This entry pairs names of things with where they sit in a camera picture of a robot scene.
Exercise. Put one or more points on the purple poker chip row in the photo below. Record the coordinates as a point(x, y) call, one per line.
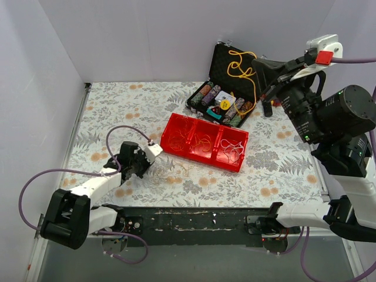
point(211, 95)

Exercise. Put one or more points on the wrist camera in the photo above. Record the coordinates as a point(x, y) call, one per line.
point(152, 152)
point(320, 54)

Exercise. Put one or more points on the teal plastic piece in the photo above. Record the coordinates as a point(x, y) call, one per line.
point(213, 114)

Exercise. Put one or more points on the white card deck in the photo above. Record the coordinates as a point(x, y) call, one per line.
point(222, 95)

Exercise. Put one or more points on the black poker chip case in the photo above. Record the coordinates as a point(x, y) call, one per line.
point(232, 70)

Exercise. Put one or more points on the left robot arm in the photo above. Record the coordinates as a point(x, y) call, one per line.
point(74, 214)

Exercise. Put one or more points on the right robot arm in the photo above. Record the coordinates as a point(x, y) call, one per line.
point(338, 127)

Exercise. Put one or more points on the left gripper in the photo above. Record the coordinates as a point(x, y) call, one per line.
point(135, 165)

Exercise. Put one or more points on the red compartment tray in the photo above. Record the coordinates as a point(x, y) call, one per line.
point(205, 142)

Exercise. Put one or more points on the black remote control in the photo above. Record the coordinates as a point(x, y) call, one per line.
point(267, 108)

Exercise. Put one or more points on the yellow dealer button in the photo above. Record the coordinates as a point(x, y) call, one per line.
point(225, 104)

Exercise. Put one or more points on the red triangle piece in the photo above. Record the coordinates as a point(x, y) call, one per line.
point(216, 110)

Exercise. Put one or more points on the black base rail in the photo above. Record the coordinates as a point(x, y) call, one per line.
point(162, 226)

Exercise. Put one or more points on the orange black chip row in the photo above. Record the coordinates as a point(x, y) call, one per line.
point(244, 110)

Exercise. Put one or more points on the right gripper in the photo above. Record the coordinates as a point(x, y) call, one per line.
point(278, 83)

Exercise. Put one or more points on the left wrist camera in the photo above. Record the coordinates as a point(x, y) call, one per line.
point(152, 152)

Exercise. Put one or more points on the green poker chip row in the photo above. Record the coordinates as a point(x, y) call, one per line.
point(198, 97)

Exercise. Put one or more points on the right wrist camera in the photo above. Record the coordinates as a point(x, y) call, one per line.
point(320, 54)

